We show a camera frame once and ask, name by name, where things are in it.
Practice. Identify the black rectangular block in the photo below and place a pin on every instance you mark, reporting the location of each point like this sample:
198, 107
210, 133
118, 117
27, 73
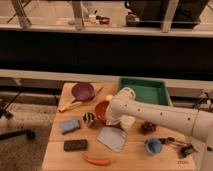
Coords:
73, 145

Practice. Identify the light blue cloth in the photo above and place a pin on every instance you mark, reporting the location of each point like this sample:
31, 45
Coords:
113, 138

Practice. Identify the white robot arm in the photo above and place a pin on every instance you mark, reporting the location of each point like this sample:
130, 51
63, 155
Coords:
195, 123

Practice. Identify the black metal tool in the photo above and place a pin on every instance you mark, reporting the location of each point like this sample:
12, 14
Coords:
184, 149

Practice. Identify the red bowl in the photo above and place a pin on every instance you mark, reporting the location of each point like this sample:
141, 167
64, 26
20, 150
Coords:
100, 111

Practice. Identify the dark red grape bunch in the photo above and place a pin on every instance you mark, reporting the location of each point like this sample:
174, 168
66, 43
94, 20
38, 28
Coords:
148, 127

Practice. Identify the blue cup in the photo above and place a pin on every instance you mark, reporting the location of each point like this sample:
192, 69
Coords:
153, 146

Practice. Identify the green plastic tray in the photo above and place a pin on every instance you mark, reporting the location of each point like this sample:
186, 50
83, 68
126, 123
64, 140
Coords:
147, 91

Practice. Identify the white paper cup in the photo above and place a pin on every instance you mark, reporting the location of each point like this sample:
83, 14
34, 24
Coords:
127, 122

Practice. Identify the striped black white ball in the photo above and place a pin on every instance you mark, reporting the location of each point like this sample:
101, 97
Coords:
89, 119

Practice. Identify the blue sponge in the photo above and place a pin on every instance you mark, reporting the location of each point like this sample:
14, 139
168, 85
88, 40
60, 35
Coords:
69, 126

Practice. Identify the small orange ball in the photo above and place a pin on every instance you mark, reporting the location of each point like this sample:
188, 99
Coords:
109, 97

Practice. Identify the purple bowl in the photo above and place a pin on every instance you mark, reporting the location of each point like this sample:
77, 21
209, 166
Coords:
82, 91

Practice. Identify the banana toy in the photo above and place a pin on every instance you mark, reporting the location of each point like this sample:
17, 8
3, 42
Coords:
69, 106

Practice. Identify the orange carrot toy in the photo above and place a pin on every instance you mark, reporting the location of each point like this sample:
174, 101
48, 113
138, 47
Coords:
95, 161

